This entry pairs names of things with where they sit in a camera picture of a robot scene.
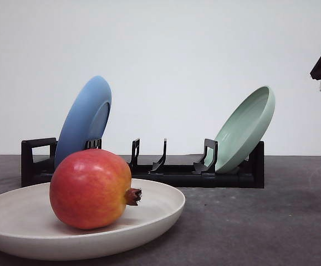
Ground blue plate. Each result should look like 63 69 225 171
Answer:
55 76 112 165

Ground black plastic dish rack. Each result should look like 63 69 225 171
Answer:
21 137 264 188

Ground white plate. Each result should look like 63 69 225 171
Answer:
0 178 186 260

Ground red pomegranate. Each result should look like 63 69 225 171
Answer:
49 149 142 230

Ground green plate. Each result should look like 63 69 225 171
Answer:
206 86 276 173

